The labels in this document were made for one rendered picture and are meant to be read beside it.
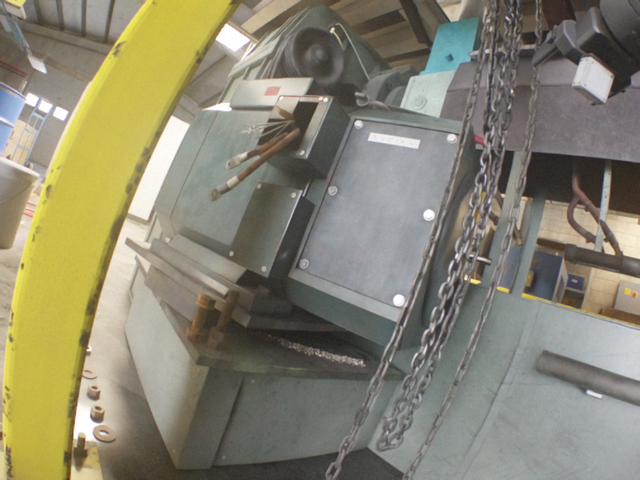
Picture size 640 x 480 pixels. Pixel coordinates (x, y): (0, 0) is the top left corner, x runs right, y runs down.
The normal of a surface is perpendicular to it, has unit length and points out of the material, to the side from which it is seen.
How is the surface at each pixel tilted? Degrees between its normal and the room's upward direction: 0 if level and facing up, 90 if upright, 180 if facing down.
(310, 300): 135
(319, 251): 90
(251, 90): 90
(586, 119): 90
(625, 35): 153
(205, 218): 90
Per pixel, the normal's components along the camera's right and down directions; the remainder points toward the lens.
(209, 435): 0.62, 0.18
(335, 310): -0.58, 0.47
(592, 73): -0.18, 0.39
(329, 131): 0.81, 0.28
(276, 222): -0.46, -0.25
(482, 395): -0.70, -0.33
